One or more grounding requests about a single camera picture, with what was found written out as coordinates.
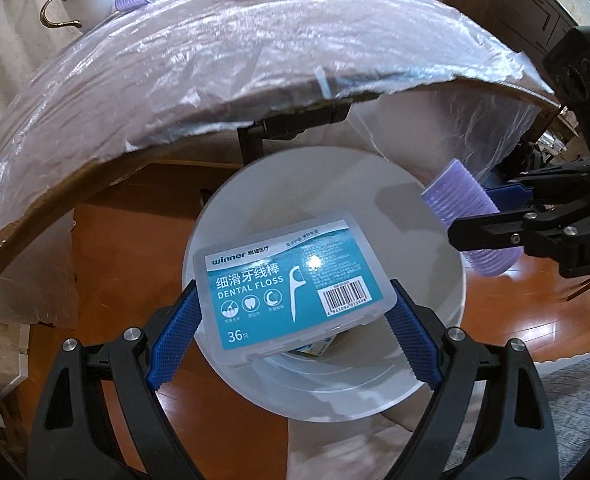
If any clear dental floss box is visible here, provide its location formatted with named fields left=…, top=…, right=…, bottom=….
left=193, top=212, right=401, bottom=367

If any dark wooden cabinet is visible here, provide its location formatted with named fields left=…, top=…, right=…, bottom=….
left=445, top=0, right=590, bottom=56

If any grey rug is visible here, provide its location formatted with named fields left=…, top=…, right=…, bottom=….
left=535, top=352, right=590, bottom=480

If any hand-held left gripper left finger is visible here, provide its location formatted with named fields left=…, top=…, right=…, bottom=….
left=27, top=277, right=203, bottom=480

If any white plastic bucket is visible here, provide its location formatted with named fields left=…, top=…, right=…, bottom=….
left=182, top=146, right=468, bottom=421

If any round wooden table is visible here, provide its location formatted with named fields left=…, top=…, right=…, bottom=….
left=0, top=0, right=561, bottom=306

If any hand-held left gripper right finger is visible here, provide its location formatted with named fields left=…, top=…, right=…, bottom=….
left=382, top=280, right=558, bottom=480

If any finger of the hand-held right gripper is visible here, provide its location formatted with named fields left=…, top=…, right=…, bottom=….
left=485, top=166, right=590, bottom=207
left=448, top=205, right=583, bottom=261

